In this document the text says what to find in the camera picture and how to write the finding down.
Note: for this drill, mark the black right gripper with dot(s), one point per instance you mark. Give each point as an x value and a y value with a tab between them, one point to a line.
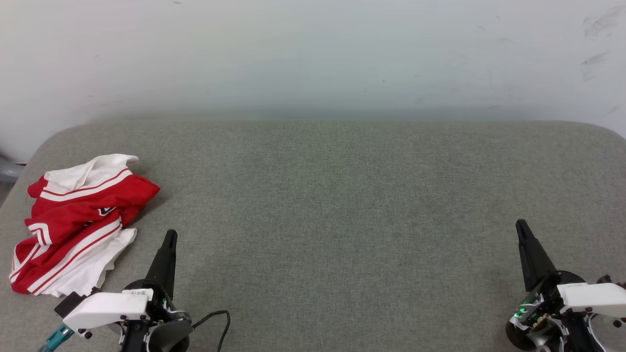
543	318

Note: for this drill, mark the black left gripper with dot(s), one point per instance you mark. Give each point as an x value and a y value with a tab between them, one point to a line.
168	325

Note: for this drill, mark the red white Bulls jersey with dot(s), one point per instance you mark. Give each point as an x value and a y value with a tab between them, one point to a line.
73	215

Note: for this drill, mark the grey object beside sofa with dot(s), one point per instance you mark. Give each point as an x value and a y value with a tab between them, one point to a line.
9	168

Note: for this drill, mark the grey fabric sofa cushion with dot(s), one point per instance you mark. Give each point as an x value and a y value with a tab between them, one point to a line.
342	220

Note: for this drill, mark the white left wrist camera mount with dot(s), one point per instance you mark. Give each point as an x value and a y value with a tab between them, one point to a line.
105	308

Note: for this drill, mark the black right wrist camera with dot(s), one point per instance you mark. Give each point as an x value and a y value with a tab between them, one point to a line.
611	281

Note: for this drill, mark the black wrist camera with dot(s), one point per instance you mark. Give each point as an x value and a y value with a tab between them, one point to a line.
73	303
611	281

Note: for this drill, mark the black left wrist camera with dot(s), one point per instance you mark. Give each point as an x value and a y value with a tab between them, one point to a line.
73	303

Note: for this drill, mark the teal left camera connector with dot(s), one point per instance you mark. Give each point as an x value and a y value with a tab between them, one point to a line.
55	338

